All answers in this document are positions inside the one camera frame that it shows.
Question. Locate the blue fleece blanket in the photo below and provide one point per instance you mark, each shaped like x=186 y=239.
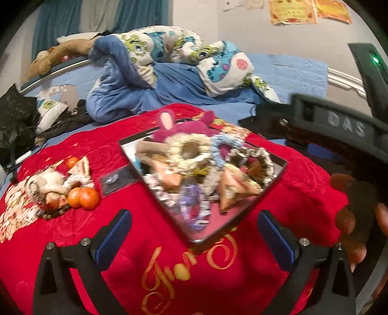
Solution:
x=121 y=97

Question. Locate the white wall switch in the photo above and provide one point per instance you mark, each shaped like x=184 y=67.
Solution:
x=230 y=4

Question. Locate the cream scrunchie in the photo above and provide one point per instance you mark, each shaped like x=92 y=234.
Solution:
x=178 y=151

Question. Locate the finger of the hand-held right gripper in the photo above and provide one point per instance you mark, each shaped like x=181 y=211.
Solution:
x=348 y=160

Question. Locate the white scrunchie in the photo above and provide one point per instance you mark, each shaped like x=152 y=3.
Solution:
x=75 y=181

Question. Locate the pink plush toy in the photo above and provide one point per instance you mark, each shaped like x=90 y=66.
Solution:
x=169 y=127

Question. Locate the large tangerine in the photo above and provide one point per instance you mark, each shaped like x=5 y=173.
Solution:
x=89 y=198
x=74 y=197

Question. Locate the teal curtain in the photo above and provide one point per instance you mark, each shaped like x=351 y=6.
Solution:
x=139 y=15
x=51 y=27

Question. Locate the cartoon printed quilt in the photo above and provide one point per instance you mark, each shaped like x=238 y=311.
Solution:
x=224 y=69

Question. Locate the brown scrunchie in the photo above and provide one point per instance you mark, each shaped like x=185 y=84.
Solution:
x=266 y=157

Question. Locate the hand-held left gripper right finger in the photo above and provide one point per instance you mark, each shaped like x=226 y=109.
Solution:
x=277 y=239

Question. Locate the beige fluffy hair clip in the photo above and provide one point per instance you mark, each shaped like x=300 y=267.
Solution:
x=148 y=148

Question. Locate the person's right hand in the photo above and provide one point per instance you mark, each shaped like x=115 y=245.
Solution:
x=345 y=222

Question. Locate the white bed frame trim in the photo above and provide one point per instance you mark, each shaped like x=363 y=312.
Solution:
x=342 y=78

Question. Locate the small cartoon pillow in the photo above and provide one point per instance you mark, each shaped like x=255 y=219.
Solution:
x=51 y=106

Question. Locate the small tan object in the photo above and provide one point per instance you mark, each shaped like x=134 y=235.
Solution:
x=51 y=201

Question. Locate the orange snack packet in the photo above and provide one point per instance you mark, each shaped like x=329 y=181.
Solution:
x=169 y=178

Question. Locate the black clothing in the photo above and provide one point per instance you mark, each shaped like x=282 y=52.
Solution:
x=69 y=121

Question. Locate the red embroidered blanket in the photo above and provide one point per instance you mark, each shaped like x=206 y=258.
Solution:
x=136 y=218

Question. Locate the black plastic bag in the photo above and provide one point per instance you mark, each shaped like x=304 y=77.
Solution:
x=15 y=121

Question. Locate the blue bed sheet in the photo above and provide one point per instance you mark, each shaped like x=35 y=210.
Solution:
x=288 y=69

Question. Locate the small tangerine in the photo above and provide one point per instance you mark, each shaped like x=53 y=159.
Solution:
x=72 y=162

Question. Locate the small wall paper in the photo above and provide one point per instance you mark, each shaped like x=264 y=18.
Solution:
x=256 y=3

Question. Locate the triangular snack packet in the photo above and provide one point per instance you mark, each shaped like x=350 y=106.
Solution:
x=80 y=169
x=236 y=187

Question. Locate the yellow wall poster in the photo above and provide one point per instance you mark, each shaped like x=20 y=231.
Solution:
x=291 y=10

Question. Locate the light blue scrunchie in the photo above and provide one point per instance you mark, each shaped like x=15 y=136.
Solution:
x=216 y=142

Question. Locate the curved metal bed rail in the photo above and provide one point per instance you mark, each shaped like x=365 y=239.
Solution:
x=45 y=75

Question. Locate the orange wall poster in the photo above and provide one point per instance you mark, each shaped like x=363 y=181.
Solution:
x=333 y=9

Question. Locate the brown plush toy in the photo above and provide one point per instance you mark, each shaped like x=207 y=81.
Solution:
x=54 y=54

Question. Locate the black card packet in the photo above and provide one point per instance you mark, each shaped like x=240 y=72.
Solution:
x=116 y=180

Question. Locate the black box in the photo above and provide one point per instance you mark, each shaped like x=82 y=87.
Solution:
x=242 y=216

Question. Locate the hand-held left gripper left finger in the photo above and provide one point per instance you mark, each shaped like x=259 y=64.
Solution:
x=113 y=236

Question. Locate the purple scrunchie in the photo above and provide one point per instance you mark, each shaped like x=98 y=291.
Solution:
x=194 y=209

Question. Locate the pale lace scrunchie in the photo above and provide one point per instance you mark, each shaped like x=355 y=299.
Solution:
x=154 y=187

